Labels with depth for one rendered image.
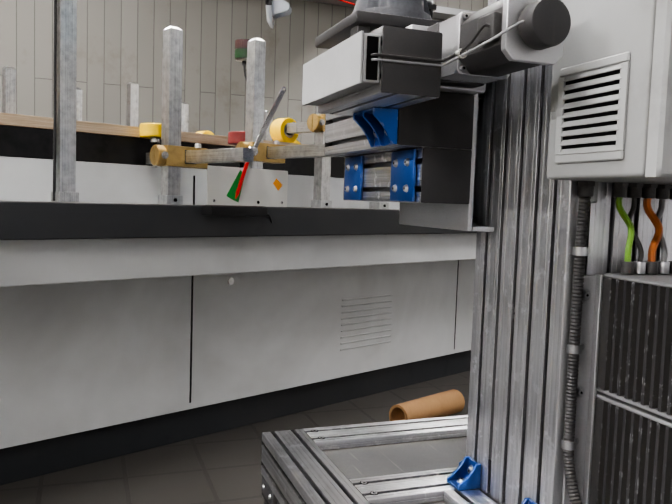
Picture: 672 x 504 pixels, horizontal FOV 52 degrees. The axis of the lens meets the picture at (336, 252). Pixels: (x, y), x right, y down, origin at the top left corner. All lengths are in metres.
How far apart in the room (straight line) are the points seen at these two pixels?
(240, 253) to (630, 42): 1.22
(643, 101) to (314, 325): 1.64
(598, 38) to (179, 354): 1.46
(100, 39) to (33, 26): 0.54
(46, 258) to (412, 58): 0.97
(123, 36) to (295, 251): 4.85
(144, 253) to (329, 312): 0.86
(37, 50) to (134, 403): 4.93
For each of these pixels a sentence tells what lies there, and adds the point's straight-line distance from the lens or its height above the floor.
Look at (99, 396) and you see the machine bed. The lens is 1.96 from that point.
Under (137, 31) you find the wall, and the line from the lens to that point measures 6.67.
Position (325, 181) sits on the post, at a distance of 2.03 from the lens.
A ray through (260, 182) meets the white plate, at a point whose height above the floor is 0.76.
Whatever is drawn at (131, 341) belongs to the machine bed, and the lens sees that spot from 1.97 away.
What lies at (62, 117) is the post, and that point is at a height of 0.88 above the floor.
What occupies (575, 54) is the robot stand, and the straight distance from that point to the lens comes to 1.00.
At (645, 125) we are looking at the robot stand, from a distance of 0.89.
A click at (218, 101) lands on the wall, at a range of 6.66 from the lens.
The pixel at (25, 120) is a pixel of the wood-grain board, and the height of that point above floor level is 0.89.
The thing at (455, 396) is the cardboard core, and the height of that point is 0.07.
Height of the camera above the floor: 0.72
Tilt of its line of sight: 4 degrees down
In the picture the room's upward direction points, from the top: 2 degrees clockwise
